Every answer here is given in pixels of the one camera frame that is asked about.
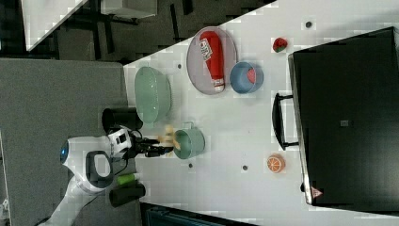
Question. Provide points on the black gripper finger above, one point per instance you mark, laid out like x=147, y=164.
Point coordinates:
x=150, y=141
x=157, y=151

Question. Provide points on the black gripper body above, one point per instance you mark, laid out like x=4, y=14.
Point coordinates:
x=124, y=143

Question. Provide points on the yellow plush banana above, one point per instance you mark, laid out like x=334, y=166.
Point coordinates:
x=169, y=140

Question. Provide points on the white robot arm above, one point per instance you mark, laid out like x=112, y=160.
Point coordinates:
x=90, y=160

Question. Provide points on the green metal mug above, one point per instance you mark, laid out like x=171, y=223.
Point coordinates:
x=189, y=141

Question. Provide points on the green cylinder object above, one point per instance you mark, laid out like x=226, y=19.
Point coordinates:
x=127, y=178

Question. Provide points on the black cylinder object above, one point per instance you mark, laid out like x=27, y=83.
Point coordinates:
x=126, y=193

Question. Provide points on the green plastic colander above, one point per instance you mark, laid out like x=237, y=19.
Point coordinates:
x=153, y=94

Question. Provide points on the grey round plate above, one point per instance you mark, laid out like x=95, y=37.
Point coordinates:
x=197, y=68

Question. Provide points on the blue bowl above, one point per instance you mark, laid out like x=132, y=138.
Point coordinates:
x=239, y=81

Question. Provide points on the red plush ketchup bottle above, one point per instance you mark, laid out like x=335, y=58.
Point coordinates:
x=212, y=54

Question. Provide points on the orange slice toy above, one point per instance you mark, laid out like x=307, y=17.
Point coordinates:
x=276, y=163

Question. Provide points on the red plush strawberry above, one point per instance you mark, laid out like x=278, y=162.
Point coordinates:
x=251, y=76

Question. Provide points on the small red plush fruit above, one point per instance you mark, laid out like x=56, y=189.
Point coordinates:
x=279, y=44

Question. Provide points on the black toaster oven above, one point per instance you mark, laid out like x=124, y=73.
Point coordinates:
x=346, y=104

